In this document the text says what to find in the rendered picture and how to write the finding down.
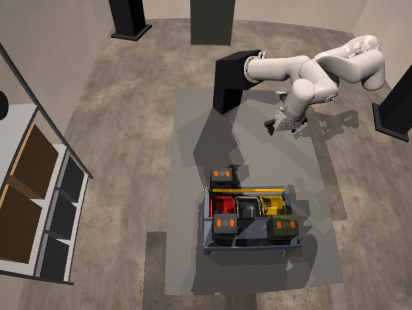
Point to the yellow bin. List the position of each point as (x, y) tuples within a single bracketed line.
[(276, 206)]

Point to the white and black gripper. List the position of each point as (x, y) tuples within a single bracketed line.
[(283, 123)]

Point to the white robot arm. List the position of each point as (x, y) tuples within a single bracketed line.
[(314, 85)]

